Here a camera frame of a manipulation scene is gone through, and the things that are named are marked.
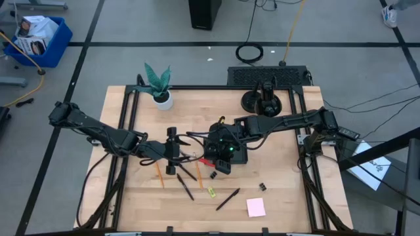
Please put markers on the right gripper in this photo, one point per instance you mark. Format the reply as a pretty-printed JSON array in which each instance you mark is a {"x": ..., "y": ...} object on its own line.
[{"x": 226, "y": 142}]

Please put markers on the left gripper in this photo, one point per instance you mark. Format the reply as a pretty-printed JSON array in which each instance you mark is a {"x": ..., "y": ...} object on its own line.
[{"x": 154, "y": 150}]

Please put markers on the yellow pencil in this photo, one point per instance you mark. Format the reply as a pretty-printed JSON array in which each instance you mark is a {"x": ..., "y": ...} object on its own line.
[
  {"x": 160, "y": 177},
  {"x": 199, "y": 177}
]

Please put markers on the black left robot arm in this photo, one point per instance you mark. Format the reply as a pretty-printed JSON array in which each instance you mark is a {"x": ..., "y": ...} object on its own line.
[{"x": 98, "y": 131}]

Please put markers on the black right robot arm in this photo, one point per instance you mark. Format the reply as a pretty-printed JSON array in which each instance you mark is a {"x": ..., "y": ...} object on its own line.
[{"x": 288, "y": 121}]

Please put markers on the black mesh desk organizer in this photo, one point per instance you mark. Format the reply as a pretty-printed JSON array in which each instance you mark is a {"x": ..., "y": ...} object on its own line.
[{"x": 241, "y": 159}]

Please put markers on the black binder clip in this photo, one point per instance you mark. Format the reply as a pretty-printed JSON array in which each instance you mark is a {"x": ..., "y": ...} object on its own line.
[
  {"x": 213, "y": 175},
  {"x": 262, "y": 187}
]

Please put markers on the green plant in white pot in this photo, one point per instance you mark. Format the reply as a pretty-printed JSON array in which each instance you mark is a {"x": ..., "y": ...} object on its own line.
[{"x": 163, "y": 102}]

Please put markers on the pink sticky note pad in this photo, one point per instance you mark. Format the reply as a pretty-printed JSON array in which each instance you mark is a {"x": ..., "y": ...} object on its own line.
[{"x": 256, "y": 207}]

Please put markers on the black desk lamp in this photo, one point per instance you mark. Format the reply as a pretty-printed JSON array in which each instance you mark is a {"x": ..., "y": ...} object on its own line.
[{"x": 267, "y": 106}]

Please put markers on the black perforated computer case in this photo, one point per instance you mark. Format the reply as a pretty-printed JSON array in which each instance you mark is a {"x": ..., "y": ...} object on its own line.
[{"x": 265, "y": 76}]

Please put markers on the black power adapter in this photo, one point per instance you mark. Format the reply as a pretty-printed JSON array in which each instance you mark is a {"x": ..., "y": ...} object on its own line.
[{"x": 348, "y": 132}]

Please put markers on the black computer tower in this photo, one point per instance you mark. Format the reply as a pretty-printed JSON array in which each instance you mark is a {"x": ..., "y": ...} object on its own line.
[{"x": 203, "y": 13}]

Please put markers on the blue plastic bin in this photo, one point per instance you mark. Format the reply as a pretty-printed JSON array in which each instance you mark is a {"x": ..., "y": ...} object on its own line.
[{"x": 55, "y": 49}]

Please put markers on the white paper sheet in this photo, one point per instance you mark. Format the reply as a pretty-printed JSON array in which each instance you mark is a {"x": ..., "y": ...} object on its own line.
[{"x": 374, "y": 170}]

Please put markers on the small black floor object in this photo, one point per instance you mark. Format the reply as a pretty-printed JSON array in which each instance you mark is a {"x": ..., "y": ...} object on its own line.
[{"x": 24, "y": 103}]

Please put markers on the grey cart leg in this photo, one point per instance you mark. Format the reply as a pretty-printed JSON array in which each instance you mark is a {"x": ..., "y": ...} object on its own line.
[
  {"x": 39, "y": 6},
  {"x": 13, "y": 82}
]

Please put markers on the small white printed box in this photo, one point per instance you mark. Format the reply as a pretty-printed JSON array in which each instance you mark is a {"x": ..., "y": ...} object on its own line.
[{"x": 29, "y": 46}]

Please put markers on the large white printed box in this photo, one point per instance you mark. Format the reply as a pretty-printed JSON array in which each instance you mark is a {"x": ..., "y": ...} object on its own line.
[{"x": 39, "y": 27}]

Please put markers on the person's white shoe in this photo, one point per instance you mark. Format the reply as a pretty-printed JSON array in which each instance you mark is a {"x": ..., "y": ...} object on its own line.
[{"x": 389, "y": 16}]

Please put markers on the person's leg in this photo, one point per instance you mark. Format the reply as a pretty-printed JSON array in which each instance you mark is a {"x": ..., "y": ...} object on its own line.
[{"x": 407, "y": 4}]

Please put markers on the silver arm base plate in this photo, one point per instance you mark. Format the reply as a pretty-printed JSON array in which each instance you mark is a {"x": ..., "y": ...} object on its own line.
[{"x": 303, "y": 139}]

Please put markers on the black diagonal frame beam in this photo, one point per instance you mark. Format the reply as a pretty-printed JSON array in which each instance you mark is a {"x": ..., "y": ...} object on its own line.
[{"x": 407, "y": 138}]

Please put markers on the grey metal post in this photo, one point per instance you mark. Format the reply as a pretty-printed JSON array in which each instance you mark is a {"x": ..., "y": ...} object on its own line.
[{"x": 411, "y": 183}]

